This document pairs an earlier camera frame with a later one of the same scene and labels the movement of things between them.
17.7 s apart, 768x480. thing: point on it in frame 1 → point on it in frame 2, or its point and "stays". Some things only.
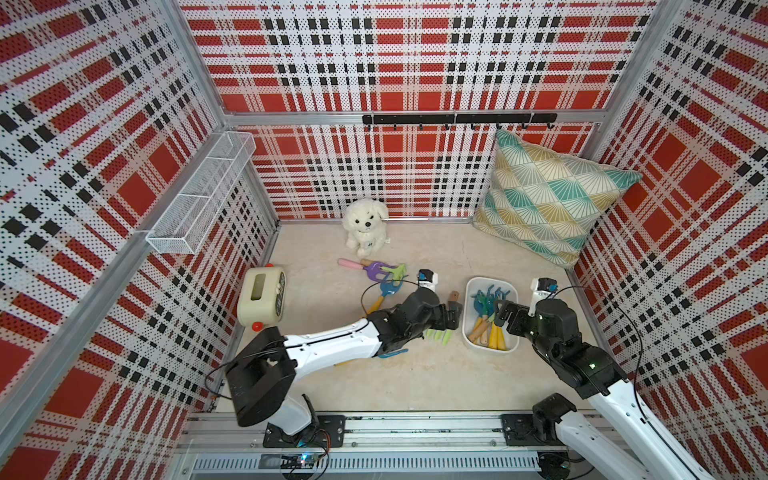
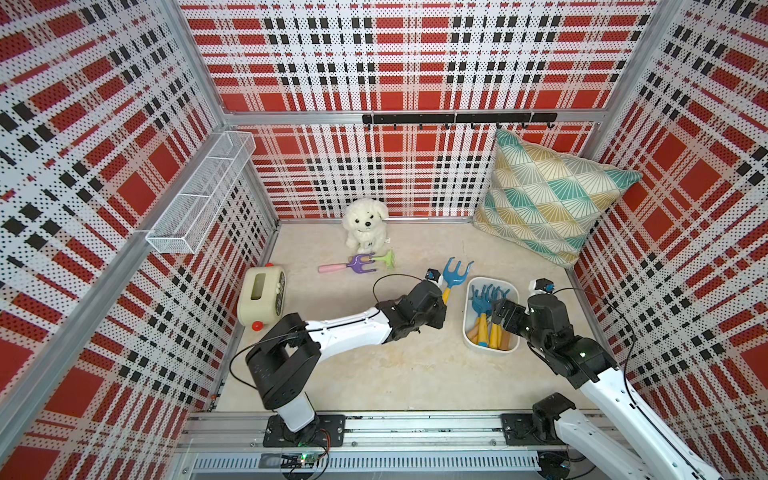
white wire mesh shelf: [184, 227] stays
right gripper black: [519, 311] stays
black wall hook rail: [484, 119] stays
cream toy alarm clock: [262, 296] stays
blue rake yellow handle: [385, 290] → [453, 278]
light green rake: [398, 271] → [389, 258]
